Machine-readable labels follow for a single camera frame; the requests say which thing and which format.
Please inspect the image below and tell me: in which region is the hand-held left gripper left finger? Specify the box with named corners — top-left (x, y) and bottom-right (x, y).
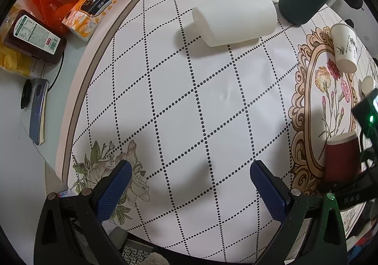
top-left (34, 160), bottom-right (132, 265)

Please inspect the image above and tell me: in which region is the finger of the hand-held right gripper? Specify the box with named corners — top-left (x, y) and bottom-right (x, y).
top-left (359, 147), bottom-right (375, 172)
top-left (318, 181), bottom-right (340, 195)

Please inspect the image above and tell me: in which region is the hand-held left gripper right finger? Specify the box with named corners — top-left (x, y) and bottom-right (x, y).
top-left (249, 160), bottom-right (347, 265)

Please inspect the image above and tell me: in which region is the red ribbed paper cup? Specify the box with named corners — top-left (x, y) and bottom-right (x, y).
top-left (325, 132), bottom-right (362, 183)

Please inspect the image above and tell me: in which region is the white paper cup plant print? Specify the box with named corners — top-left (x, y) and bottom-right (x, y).
top-left (330, 24), bottom-right (358, 73)

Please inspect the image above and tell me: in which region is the blue grey smartphone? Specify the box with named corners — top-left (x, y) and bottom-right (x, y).
top-left (29, 78), bottom-right (49, 146)

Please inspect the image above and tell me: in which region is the patterned floral tablecloth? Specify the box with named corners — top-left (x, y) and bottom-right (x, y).
top-left (60, 0), bottom-right (377, 262)

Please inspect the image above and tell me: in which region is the black round charger puck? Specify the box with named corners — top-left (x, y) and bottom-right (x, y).
top-left (20, 79), bottom-right (32, 110)

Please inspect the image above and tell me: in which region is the yellow plastic bag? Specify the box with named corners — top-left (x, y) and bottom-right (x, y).
top-left (0, 45), bottom-right (45, 80)

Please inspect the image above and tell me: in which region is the white paper towel roll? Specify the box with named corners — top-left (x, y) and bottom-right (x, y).
top-left (192, 0), bottom-right (278, 47)

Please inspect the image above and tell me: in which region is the brown bottle white label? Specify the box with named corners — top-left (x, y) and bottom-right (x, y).
top-left (4, 10), bottom-right (67, 66)

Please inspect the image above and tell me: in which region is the orange white tissue pack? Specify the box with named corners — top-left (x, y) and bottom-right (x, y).
top-left (62, 0), bottom-right (130, 42)

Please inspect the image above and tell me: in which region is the black cable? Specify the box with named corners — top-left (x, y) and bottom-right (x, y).
top-left (47, 52), bottom-right (64, 92)

